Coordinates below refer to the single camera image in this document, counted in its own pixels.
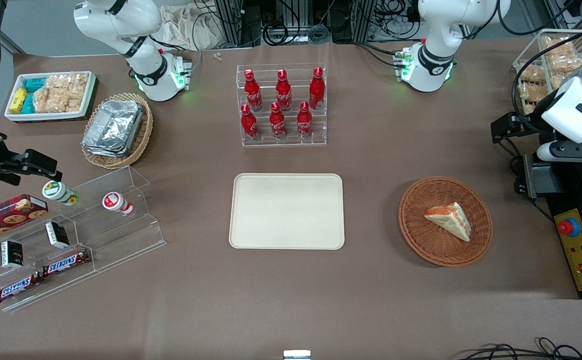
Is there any triangular sandwich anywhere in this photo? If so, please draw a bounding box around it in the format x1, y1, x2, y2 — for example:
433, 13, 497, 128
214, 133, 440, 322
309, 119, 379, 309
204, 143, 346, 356
424, 201, 472, 243

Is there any aluminium foil tray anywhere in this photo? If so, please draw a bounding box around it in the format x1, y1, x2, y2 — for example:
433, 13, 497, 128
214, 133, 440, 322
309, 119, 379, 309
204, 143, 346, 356
82, 99, 144, 159

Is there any oval light wicker basket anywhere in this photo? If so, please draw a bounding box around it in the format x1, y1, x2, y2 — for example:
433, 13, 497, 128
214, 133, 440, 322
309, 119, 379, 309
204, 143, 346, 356
81, 92, 154, 170

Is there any round brown wicker basket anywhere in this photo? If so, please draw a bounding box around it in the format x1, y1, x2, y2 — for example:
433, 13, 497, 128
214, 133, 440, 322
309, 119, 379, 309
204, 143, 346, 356
398, 176, 494, 268

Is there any beige plastic tray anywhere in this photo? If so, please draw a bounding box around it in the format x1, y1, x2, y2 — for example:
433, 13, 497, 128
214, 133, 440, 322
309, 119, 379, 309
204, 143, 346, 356
228, 173, 346, 251

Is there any green capped yogurt bottle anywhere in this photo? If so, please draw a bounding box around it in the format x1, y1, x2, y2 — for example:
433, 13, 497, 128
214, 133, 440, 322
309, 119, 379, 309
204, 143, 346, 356
41, 180, 80, 207

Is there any grey metal plate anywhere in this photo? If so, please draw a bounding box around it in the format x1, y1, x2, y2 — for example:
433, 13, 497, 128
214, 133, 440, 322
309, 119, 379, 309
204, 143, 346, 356
525, 155, 564, 199

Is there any red plaid cookie box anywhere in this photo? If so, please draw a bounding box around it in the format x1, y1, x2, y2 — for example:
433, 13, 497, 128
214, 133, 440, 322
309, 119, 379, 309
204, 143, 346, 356
0, 194, 49, 246

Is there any rice cracker bag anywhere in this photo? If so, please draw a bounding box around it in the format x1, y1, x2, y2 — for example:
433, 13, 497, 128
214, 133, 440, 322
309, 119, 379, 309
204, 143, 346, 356
46, 73, 89, 96
33, 88, 84, 114

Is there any yellow snack box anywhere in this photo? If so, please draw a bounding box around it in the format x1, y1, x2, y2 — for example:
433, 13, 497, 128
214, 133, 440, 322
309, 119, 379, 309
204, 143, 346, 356
9, 87, 29, 114

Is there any small black box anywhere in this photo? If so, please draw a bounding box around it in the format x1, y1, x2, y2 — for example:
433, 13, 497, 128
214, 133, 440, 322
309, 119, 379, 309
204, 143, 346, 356
0, 240, 25, 270
45, 221, 71, 250

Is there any white rectangular bin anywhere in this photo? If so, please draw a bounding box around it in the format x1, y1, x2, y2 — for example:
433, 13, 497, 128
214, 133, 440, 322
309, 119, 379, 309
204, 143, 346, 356
4, 71, 96, 122

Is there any black machine base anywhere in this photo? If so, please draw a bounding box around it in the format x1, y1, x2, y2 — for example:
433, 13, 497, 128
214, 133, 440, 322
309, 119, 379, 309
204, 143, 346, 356
523, 150, 582, 301

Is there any red capped yogurt bottle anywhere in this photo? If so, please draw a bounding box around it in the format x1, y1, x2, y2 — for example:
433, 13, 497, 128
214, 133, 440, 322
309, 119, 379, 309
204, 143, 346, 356
102, 192, 135, 217

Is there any snickers bar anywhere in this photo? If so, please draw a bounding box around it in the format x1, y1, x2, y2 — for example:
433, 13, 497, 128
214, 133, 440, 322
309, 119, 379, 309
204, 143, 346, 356
0, 272, 43, 305
42, 249, 92, 278

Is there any red emergency stop button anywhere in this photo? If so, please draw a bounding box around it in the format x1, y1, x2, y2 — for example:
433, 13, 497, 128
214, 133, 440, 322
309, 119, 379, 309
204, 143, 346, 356
559, 218, 581, 238

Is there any clear acrylic stepped shelf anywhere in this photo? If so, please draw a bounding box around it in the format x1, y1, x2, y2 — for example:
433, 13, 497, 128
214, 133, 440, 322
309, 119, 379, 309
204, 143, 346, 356
0, 166, 167, 314

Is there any yellow control panel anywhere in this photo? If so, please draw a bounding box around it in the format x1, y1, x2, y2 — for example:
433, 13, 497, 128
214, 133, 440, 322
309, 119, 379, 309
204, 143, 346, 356
554, 208, 582, 292

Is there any red cola bottle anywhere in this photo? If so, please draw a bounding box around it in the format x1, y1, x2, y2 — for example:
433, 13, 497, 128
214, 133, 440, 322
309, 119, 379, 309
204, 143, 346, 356
275, 69, 293, 112
309, 66, 326, 111
240, 103, 260, 141
269, 101, 287, 140
297, 101, 314, 139
244, 69, 263, 112

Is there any beige cloth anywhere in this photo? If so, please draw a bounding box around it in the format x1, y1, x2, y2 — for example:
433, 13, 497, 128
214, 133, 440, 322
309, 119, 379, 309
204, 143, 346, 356
158, 4, 231, 51

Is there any clear acrylic bottle rack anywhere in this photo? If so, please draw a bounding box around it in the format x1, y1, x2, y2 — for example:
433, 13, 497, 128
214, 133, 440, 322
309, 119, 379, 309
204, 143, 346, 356
236, 63, 328, 148

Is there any black table cable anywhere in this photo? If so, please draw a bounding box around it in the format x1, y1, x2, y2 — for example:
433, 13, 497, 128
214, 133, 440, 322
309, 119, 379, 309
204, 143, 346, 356
500, 138, 528, 197

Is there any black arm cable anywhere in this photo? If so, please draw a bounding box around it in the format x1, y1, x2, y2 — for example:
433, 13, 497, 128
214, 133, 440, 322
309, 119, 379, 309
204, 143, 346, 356
496, 0, 582, 136

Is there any white wire basket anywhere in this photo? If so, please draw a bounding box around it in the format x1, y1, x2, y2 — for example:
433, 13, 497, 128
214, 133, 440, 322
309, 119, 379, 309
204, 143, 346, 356
513, 28, 582, 119

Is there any black floor cable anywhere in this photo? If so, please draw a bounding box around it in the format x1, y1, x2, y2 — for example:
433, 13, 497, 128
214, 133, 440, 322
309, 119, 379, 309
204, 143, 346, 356
458, 337, 582, 360

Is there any aluminium frame rack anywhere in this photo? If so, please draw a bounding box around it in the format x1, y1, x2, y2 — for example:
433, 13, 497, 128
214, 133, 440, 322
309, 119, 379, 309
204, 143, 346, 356
213, 0, 421, 47

